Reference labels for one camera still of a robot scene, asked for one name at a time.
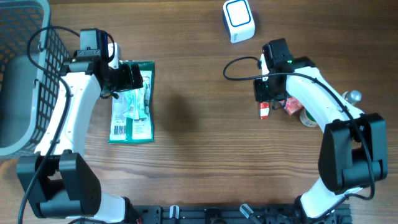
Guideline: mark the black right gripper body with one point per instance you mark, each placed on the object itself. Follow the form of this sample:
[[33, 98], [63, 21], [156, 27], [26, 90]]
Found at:
[[272, 94]]

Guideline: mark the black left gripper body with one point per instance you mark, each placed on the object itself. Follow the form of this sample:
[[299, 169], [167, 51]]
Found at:
[[122, 79]]

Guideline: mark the red stick sachet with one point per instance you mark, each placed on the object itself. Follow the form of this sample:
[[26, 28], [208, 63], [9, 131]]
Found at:
[[264, 110]]

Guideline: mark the red white tissue pack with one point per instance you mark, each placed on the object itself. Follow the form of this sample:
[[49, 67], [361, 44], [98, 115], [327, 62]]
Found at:
[[291, 105]]

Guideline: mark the light green wipes pack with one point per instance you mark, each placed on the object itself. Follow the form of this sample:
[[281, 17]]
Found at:
[[136, 104]]

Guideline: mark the green glove package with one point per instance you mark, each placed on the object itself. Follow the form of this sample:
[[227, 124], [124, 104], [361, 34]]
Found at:
[[125, 130]]

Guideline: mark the green lid jar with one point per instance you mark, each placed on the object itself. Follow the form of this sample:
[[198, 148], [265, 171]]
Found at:
[[307, 119]]

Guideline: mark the yellow liquid bottle silver cap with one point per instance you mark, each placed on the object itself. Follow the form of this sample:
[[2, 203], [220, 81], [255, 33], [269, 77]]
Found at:
[[352, 97]]

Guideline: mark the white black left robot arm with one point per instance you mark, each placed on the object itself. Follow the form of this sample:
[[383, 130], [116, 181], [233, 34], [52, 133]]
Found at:
[[57, 181]]

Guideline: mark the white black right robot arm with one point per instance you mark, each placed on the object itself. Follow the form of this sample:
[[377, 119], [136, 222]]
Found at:
[[353, 154]]

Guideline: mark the white barcode scanner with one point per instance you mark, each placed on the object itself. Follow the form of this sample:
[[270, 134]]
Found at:
[[238, 20]]

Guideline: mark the grey plastic mesh basket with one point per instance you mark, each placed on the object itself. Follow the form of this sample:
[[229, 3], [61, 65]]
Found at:
[[30, 53]]

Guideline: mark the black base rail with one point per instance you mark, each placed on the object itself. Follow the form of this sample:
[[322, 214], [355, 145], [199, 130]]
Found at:
[[268, 214]]

